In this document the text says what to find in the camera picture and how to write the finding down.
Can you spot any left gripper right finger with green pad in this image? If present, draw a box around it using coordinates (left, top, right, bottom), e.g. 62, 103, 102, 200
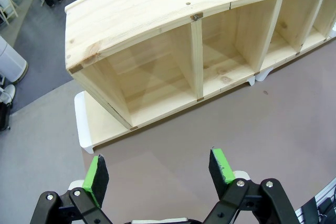
203, 148, 301, 224

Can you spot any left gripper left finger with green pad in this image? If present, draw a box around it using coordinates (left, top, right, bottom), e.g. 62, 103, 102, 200
30, 154, 113, 224

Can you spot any black bag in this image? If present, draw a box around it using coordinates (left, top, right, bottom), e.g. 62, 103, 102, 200
0, 102, 13, 132

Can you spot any white floor fan base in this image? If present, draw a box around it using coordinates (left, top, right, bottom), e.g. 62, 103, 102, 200
0, 84, 16, 103

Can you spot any white cylindrical air purifier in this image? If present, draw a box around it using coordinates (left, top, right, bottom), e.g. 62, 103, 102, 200
0, 35, 29, 84

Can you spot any light wooden stool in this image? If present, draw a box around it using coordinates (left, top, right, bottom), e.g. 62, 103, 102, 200
0, 0, 19, 27

